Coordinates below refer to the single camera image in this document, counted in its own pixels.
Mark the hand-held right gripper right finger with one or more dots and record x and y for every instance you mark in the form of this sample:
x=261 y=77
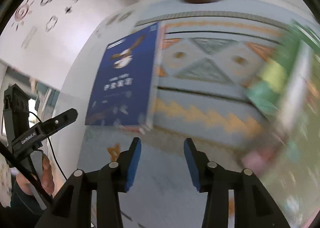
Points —
x=192 y=165

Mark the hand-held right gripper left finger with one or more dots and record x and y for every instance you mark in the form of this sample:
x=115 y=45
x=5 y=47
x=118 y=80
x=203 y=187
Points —
x=132 y=165

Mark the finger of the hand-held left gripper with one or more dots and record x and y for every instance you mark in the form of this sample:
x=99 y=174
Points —
x=62 y=118

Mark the dark blue bird cover book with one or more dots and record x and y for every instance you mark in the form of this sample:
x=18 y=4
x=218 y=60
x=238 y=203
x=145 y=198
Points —
x=120 y=88

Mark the bright green yellow book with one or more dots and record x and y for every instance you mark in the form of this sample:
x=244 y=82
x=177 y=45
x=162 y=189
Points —
x=275 y=75

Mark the person's left forearm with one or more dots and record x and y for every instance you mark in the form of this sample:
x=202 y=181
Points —
x=20 y=215

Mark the person's left hand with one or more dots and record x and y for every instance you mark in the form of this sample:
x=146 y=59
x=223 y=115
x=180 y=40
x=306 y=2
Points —
x=47 y=178

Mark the patterned rug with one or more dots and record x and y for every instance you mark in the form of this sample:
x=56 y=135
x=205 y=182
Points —
x=207 y=73

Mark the black wall decals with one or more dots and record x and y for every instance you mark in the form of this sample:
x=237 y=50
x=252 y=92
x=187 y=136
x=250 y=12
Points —
x=68 y=9

